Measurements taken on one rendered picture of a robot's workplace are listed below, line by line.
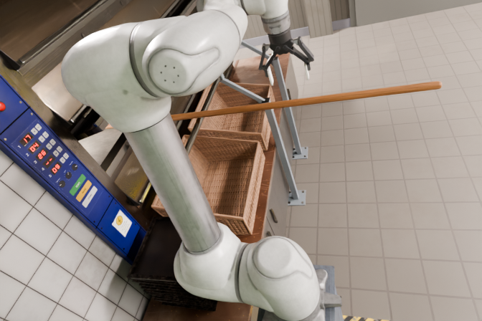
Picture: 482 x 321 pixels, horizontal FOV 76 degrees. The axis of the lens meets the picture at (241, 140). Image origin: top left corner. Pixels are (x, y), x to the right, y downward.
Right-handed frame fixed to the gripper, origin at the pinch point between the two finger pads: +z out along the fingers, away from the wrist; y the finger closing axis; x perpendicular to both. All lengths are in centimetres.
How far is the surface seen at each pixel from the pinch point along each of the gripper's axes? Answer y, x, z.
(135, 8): -85, 59, -19
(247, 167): -42, 21, 77
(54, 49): -83, -6, -33
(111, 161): -83, -21, 16
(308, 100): 5.2, 2.5, 14.0
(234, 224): -39, -25, 66
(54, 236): -83, -60, 11
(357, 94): 23.9, 2.1, 13.8
